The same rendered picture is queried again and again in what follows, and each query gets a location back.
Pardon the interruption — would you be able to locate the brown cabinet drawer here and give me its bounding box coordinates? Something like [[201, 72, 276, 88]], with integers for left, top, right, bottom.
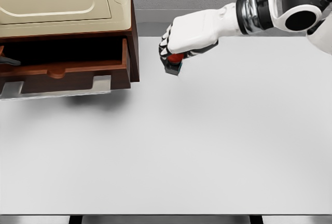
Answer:
[[0, 36, 131, 95]]

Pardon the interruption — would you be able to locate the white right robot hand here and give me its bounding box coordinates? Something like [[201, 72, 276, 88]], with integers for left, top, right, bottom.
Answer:
[[158, 8, 226, 67]]

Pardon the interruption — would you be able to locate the brown cabinet with beige top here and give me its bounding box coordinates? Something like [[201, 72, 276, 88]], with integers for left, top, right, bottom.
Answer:
[[0, 0, 140, 83]]

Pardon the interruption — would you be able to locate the silver drawer handle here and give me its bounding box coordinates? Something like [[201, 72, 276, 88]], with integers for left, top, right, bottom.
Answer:
[[0, 75, 112, 101]]

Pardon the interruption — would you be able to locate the red button switch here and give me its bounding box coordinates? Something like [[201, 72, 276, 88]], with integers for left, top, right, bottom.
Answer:
[[164, 53, 184, 76]]

